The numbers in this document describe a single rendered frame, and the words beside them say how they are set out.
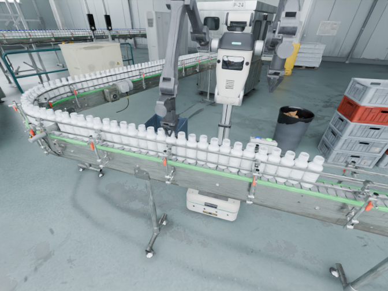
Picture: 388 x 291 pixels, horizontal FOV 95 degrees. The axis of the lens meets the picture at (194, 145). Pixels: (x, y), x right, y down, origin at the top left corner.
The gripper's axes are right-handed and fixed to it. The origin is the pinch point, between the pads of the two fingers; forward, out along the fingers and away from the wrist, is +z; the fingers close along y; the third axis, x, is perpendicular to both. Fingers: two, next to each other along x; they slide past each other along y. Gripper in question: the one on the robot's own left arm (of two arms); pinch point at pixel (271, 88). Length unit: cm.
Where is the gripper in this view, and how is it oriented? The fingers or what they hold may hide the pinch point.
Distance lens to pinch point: 95.1
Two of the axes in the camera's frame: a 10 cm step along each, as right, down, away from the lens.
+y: 2.9, -5.4, 7.9
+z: -0.3, 8.2, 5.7
